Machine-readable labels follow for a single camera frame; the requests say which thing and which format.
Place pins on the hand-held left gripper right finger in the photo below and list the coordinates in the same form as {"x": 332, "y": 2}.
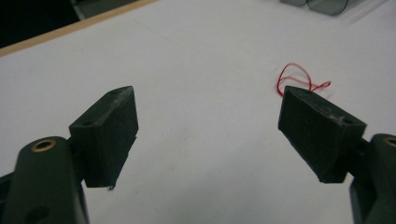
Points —
{"x": 320, "y": 133}

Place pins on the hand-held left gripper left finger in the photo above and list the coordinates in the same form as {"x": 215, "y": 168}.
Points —
{"x": 106, "y": 137}

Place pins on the red thread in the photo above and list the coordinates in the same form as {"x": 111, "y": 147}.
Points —
{"x": 289, "y": 77}

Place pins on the translucent grey plastic container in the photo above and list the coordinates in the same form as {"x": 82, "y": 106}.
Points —
{"x": 323, "y": 5}

